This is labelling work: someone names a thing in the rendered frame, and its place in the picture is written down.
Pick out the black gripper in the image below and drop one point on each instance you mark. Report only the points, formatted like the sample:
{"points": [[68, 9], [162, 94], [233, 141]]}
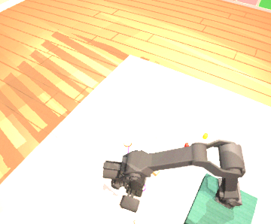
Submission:
{"points": [[127, 201]]}

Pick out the light wooden block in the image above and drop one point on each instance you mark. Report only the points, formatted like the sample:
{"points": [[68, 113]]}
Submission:
{"points": [[156, 173]]}

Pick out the pale yellow round button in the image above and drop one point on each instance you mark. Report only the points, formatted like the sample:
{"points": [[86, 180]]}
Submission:
{"points": [[127, 143]]}

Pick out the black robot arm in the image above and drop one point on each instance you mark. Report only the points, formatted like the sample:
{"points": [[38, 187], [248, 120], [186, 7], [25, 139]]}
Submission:
{"points": [[137, 165]]}

